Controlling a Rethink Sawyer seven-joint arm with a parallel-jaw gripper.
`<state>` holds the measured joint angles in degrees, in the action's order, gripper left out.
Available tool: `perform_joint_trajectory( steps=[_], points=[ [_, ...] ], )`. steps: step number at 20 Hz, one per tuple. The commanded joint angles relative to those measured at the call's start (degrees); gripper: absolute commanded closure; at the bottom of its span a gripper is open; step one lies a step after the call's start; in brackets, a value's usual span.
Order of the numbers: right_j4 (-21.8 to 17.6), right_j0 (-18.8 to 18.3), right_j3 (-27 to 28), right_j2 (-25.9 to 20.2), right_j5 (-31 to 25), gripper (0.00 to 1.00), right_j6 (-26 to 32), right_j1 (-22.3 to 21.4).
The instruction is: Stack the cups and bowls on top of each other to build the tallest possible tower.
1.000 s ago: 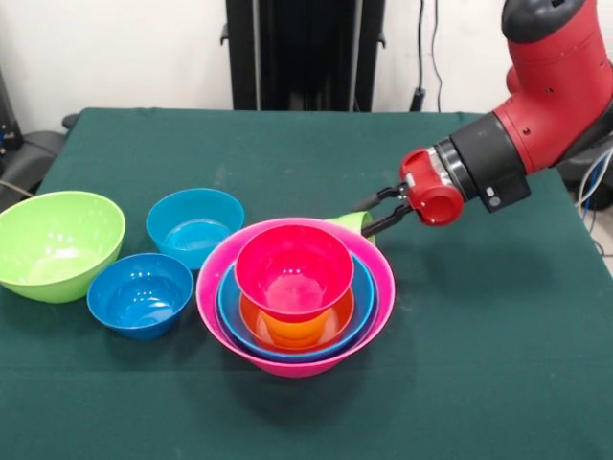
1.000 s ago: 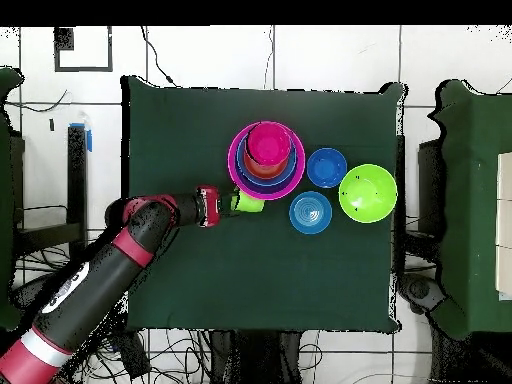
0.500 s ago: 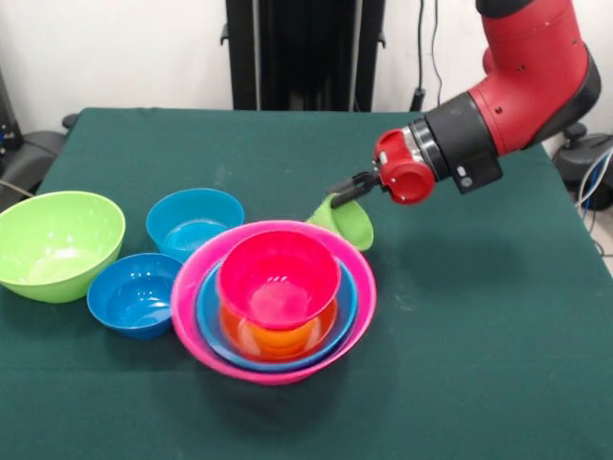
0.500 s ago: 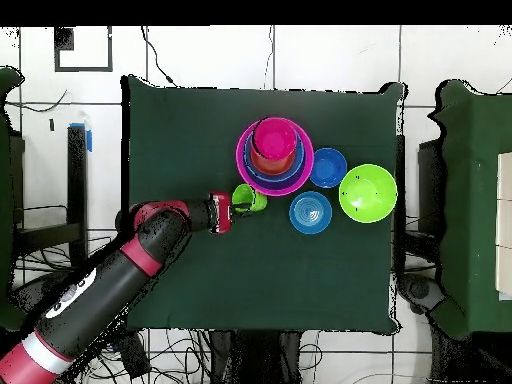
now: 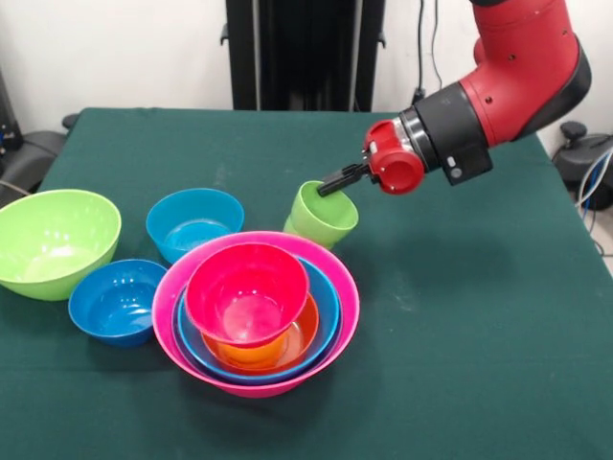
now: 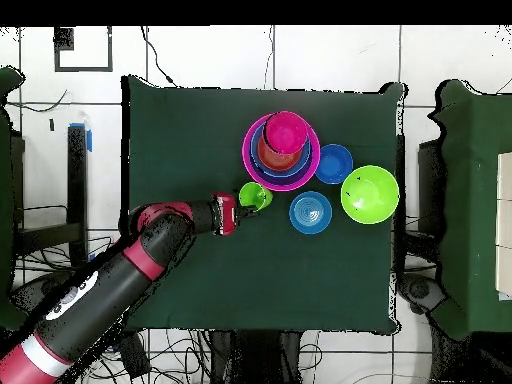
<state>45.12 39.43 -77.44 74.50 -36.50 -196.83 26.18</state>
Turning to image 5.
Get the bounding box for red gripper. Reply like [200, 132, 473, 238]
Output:
[316, 119, 426, 198]

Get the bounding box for green cup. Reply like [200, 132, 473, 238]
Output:
[283, 180, 359, 250]

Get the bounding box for large light blue bowl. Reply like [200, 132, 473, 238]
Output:
[176, 257, 342, 387]

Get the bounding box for small crimson bowl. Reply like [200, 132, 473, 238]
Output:
[184, 242, 310, 349]

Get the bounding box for translucent blue ribbed bowl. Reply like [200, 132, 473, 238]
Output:
[145, 188, 245, 265]

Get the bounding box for orange bowl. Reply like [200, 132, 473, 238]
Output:
[200, 290, 321, 371]

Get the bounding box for orange cup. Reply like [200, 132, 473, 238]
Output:
[218, 330, 291, 364]

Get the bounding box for large pink bowl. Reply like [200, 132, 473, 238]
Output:
[152, 230, 360, 399]

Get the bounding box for dark green table cloth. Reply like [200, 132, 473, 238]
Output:
[0, 107, 613, 460]

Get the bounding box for small dark blue bowl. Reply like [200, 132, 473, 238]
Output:
[68, 259, 169, 349]

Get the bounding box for large green bowl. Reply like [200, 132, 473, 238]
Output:
[0, 189, 122, 302]

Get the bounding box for black equipment rack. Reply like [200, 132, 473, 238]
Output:
[0, 71, 20, 164]

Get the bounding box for black hanging cable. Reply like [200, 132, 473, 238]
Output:
[410, 0, 444, 104]

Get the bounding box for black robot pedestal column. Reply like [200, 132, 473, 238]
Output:
[219, 0, 387, 112]

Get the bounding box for blue and white cables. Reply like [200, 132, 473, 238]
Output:
[577, 148, 613, 212]

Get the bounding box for grey cable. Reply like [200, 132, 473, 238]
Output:
[0, 179, 34, 200]

